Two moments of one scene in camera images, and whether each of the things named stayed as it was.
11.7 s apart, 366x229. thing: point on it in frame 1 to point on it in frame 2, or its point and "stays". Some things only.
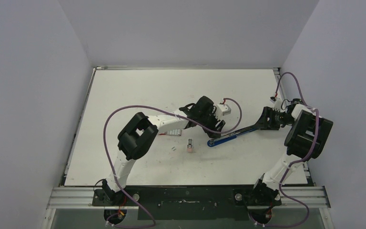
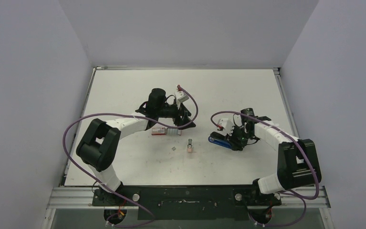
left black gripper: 219,125 to 182,111
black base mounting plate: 189,203 stays
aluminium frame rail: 83,197 stays
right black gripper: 266,118 to 236,136
